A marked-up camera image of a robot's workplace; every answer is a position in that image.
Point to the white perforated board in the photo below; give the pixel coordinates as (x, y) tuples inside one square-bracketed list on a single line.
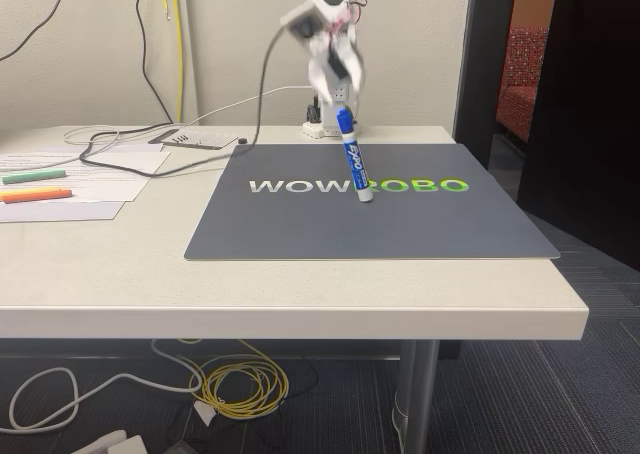
[(207, 139)]

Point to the grey metal table leg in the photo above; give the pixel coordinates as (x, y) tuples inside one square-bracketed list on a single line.
[(420, 399)]

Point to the dark door frame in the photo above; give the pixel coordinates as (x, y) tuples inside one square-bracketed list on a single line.
[(482, 74)]

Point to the blue Expo dry-erase marker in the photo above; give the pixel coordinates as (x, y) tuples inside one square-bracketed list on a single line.
[(354, 159)]

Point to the white printed paper sheet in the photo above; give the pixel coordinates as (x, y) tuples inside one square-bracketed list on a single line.
[(135, 156), (110, 184)]

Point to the dark door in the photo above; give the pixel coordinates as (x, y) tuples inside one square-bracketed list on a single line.
[(590, 124)]

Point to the green marker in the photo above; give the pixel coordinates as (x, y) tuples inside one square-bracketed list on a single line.
[(35, 176)]

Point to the white blank paper sheet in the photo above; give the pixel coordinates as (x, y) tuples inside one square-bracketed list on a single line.
[(60, 211)]

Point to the white power strip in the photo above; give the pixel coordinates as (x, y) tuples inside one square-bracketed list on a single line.
[(117, 444)]

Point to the orange marker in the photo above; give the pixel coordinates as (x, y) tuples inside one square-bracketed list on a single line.
[(40, 196)]

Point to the red patterned chair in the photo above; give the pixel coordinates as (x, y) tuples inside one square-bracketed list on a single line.
[(525, 74)]

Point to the white camera box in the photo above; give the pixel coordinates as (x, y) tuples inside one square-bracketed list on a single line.
[(300, 21)]

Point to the grey WOWROBO mat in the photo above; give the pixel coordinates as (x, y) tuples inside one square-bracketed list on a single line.
[(400, 224)]

